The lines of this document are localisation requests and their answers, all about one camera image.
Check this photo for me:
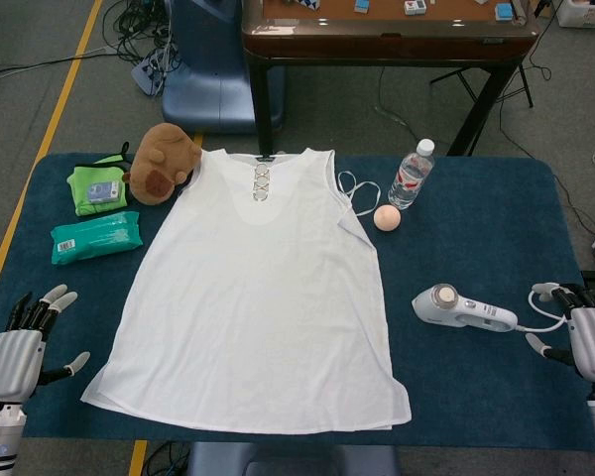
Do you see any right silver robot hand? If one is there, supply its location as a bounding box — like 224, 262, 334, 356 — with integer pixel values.
524, 281, 595, 386

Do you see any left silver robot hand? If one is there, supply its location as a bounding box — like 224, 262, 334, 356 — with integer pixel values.
0, 284, 91, 404

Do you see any white handheld garment steamer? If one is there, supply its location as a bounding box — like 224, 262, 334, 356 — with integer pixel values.
410, 282, 520, 332

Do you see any white sleeveless top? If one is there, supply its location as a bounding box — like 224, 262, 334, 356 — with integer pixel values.
80, 147, 413, 433

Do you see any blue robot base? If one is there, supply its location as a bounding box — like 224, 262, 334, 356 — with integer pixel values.
161, 0, 287, 136

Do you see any teal wet wipes pack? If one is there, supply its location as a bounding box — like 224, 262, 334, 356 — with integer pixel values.
49, 210, 144, 267

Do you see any dark blue table mat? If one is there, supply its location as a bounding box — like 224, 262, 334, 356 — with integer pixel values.
0, 152, 595, 453

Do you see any green folded cloth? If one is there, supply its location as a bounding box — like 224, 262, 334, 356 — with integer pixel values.
66, 141, 133, 218

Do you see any small blue white box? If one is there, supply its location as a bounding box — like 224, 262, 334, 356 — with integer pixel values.
87, 181, 122, 204

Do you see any peach ball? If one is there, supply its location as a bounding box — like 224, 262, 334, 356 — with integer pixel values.
373, 203, 403, 231

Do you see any clear plastic water bottle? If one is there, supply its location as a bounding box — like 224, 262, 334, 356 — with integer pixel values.
387, 138, 436, 211

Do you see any brown plush toy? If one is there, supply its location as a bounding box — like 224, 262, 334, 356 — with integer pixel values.
121, 122, 203, 204

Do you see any grey power strip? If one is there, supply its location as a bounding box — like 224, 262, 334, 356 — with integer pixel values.
131, 49, 179, 95

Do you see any white plastic basket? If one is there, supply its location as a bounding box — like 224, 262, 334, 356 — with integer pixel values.
554, 0, 595, 29

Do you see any brown mahjong table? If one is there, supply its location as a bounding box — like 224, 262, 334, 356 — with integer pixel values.
241, 0, 541, 158

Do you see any white charger cable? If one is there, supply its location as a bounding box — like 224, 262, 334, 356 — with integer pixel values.
515, 290, 576, 334

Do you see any long black floor cable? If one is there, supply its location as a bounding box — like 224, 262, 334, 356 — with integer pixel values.
0, 47, 135, 83

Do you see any blue grey pedestal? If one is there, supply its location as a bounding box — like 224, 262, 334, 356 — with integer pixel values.
185, 442, 403, 476

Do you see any black cable bundle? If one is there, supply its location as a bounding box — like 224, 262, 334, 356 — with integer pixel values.
101, 0, 179, 65

